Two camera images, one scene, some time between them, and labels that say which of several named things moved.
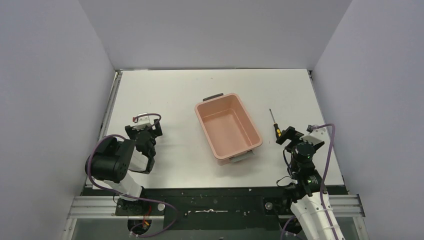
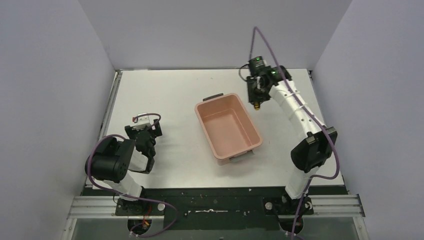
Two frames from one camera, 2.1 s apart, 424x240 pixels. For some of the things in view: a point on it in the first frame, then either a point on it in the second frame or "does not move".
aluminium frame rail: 96,208 does not move
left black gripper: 144,132 does not move
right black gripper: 292,137 -> 253,93
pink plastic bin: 230,132 does not move
